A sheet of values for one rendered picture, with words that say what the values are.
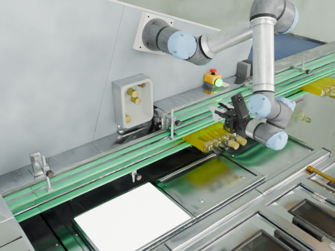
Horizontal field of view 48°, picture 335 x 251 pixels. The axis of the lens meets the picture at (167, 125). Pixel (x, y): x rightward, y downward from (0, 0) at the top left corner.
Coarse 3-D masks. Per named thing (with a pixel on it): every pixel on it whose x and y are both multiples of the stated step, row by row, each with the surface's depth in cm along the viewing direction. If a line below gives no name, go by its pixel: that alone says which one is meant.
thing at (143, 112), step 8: (144, 80) 177; (128, 88) 181; (136, 88) 184; (144, 88) 185; (152, 88) 181; (128, 96) 183; (144, 96) 187; (152, 96) 183; (128, 104) 185; (136, 104) 188; (144, 104) 190; (152, 104) 185; (128, 112) 187; (136, 112) 190; (144, 112) 192; (152, 112) 188; (136, 120) 186; (144, 120) 187
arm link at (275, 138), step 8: (256, 128) 144; (264, 128) 142; (272, 128) 139; (280, 128) 139; (256, 136) 144; (264, 136) 141; (272, 136) 138; (280, 136) 137; (264, 144) 143; (272, 144) 139; (280, 144) 139
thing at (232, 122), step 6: (228, 114) 153; (234, 114) 153; (228, 120) 155; (234, 120) 152; (246, 120) 148; (228, 126) 156; (234, 126) 154; (240, 126) 153; (234, 132) 155; (240, 132) 153
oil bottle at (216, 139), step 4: (204, 128) 199; (200, 132) 195; (204, 132) 195; (208, 132) 195; (212, 132) 195; (208, 136) 192; (212, 136) 192; (216, 136) 192; (212, 140) 189; (216, 140) 189; (220, 140) 190; (216, 144) 190
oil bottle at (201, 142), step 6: (192, 132) 195; (198, 132) 195; (186, 138) 197; (192, 138) 192; (198, 138) 190; (204, 138) 190; (192, 144) 194; (198, 144) 190; (204, 144) 186; (210, 144) 187; (204, 150) 188
